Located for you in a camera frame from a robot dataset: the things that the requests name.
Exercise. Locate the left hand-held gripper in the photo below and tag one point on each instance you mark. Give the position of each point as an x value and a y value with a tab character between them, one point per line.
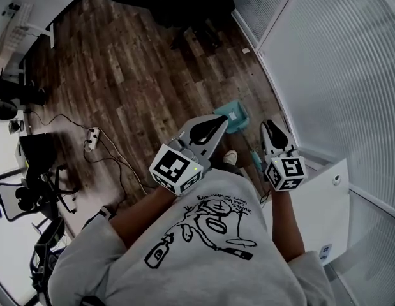
176	171

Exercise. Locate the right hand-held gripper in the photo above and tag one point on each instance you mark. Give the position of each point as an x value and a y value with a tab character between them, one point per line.
286	172

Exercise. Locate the teal dustpan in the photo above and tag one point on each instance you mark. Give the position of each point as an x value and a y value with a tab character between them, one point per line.
237	110

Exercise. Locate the person's right forearm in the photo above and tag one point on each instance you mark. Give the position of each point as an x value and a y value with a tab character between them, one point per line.
286	225

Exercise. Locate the person's left forearm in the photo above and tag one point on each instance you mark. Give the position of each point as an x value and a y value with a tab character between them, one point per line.
143	215

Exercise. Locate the wooden floor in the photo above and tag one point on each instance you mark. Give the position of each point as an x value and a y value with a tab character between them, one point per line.
120	75

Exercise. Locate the white paper scrap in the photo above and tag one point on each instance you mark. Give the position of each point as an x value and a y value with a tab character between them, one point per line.
245	50
233	116

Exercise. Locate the person's white shoe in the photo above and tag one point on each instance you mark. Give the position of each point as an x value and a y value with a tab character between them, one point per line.
230	156

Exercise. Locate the round door knob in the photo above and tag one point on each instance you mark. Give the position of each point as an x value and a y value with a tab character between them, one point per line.
336	179

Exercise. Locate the white cabinet door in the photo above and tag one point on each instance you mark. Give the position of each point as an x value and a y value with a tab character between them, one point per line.
315	209

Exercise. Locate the white power strip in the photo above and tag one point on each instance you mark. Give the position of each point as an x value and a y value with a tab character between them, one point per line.
91	138

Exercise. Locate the grey printed t-shirt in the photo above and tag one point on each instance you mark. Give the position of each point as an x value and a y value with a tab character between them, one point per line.
200	257

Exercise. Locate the black computer case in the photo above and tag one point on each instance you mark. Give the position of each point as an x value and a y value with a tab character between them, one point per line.
36	148

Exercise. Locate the grey mesh office chair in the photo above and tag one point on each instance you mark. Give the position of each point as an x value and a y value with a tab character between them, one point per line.
15	199

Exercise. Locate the white desk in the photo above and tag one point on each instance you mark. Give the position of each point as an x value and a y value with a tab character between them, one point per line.
41	2

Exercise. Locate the white keyboard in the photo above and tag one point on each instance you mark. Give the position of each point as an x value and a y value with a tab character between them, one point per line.
21	14

